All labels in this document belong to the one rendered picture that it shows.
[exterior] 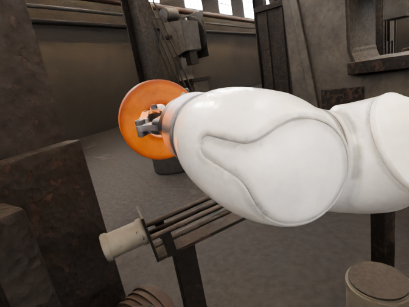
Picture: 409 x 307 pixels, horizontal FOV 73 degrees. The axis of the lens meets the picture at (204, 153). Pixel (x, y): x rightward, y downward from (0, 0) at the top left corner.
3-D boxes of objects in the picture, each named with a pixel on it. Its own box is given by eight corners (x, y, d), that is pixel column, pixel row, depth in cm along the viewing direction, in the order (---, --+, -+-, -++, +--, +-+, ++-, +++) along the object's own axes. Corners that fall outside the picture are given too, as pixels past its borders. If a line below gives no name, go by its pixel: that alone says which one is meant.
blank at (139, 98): (162, 170, 59) (165, 175, 56) (100, 124, 53) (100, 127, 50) (208, 114, 60) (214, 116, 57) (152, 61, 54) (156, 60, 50)
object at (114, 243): (108, 253, 62) (98, 230, 60) (146, 235, 65) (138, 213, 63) (109, 268, 57) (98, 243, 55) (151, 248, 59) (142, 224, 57)
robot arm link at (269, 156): (156, 176, 30) (258, 186, 35) (218, 259, 16) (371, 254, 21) (176, 74, 28) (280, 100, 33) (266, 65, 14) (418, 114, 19)
